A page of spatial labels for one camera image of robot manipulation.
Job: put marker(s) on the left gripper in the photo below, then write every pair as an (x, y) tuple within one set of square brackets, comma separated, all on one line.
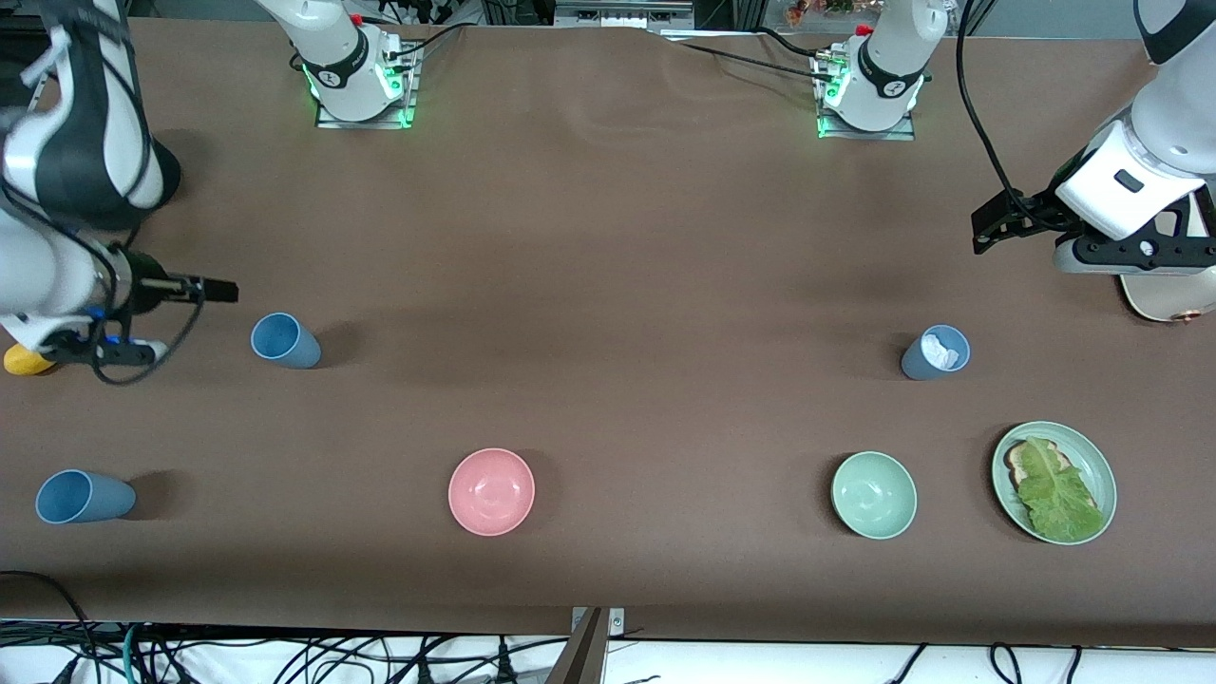
[(1028, 211)]

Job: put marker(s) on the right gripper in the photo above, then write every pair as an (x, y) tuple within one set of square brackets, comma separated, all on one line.
[(147, 283)]

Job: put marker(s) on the blue cup with white paper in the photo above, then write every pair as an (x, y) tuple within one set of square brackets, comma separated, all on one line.
[(920, 361)]

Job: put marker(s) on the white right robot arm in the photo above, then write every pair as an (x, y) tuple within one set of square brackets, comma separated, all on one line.
[(340, 49)]

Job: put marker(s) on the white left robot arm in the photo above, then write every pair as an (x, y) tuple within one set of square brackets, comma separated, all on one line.
[(893, 57)]

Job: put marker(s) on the crumpled white paper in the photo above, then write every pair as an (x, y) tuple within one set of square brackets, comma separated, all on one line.
[(940, 350)]

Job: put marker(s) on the cream toaster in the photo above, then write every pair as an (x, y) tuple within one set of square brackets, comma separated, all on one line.
[(1164, 299)]

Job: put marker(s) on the yellow lemon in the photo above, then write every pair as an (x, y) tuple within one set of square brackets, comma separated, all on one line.
[(21, 363)]

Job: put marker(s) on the toasted bread slice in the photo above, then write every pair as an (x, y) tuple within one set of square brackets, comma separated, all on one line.
[(1018, 464)]

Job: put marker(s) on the green plate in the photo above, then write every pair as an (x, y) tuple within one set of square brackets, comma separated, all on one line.
[(1092, 456)]

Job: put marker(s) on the green lettuce leaf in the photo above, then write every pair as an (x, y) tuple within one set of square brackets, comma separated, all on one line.
[(1059, 494)]

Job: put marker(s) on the green bowl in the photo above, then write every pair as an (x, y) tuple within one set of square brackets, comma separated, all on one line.
[(874, 495)]

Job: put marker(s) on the pink bowl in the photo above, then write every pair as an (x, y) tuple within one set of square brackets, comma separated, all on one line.
[(491, 491)]

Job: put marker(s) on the brown stand pole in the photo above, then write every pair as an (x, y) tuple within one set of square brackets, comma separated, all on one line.
[(581, 655)]

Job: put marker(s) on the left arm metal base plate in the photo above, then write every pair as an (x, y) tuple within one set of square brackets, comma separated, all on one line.
[(864, 135)]

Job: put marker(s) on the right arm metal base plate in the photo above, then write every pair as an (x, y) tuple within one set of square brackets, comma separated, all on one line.
[(366, 122)]

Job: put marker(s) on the aluminium frame rail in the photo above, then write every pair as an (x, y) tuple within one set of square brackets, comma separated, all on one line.
[(38, 85)]

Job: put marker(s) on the aluminium frame crossbar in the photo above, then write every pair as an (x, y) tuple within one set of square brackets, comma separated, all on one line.
[(622, 13)]

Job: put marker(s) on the metal table edge bracket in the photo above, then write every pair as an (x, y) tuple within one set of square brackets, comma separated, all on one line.
[(617, 622)]

